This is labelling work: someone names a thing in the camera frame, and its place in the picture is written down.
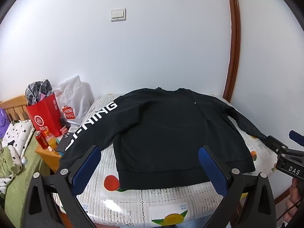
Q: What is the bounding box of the wooden nightstand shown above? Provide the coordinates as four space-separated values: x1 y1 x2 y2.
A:
35 145 63 173

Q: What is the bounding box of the white light switch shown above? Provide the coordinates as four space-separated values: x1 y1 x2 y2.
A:
111 8 127 22

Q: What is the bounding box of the white flower print pillow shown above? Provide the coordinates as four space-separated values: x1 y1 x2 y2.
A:
2 119 35 153

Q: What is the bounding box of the white flower print cloth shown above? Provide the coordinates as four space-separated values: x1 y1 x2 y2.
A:
0 145 25 195

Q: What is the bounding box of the grey plaid cloth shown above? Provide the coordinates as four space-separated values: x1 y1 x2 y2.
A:
25 79 55 107

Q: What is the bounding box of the red drink can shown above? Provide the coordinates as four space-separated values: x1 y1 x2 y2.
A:
35 131 49 150

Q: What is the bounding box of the brown wooden baseboard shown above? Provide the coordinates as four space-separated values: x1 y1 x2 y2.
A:
273 189 293 205

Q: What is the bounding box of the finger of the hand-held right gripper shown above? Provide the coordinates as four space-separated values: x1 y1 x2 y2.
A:
289 130 304 148
265 135 289 157

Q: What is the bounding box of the red paper bag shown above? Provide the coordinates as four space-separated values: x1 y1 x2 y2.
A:
26 92 64 137

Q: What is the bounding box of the fruit printed tablecloth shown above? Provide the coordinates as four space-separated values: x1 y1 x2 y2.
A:
51 93 283 228

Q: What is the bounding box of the purple plush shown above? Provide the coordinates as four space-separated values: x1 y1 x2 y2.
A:
0 108 10 139

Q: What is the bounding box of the black cable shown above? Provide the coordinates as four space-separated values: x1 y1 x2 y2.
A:
277 201 301 222

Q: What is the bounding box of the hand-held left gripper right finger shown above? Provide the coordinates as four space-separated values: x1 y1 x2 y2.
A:
199 145 277 228

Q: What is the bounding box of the green blanket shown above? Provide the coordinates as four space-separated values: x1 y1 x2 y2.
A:
0 135 51 222

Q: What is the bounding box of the white shopping bag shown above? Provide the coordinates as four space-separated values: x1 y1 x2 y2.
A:
54 75 91 127

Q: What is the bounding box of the brown wooden door frame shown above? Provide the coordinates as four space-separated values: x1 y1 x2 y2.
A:
222 0 242 102

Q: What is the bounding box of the orange juice bottle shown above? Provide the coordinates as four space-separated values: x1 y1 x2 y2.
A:
44 129 59 149

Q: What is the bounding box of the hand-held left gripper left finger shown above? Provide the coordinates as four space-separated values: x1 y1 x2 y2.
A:
25 145 102 228

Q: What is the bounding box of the black sweatshirt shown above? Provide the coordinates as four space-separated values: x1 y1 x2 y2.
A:
58 87 270 191

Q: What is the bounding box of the person's right hand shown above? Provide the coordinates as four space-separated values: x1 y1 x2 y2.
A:
286 178 304 222

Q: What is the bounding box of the black phone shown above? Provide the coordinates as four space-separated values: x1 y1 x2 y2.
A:
56 133 74 153

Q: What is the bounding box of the wooden headboard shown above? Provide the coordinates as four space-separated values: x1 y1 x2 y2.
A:
0 95 30 122

